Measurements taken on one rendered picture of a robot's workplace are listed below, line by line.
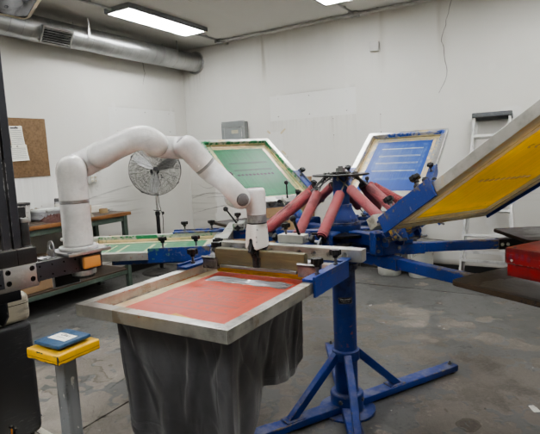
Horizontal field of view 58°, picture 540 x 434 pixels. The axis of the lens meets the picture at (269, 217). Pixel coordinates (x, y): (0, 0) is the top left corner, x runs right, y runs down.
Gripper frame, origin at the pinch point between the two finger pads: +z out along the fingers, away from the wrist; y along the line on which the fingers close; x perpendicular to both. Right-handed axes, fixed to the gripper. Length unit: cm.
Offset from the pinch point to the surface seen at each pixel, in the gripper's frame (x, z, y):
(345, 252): 27.5, -1.0, -20.4
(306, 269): 21.7, 0.7, 2.8
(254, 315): 29, 3, 49
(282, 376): 21.5, 32.9, 22.6
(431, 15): -26, -183, -412
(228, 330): 29, 3, 61
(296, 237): 3.1, -5.3, -25.7
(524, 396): 84, 102, -139
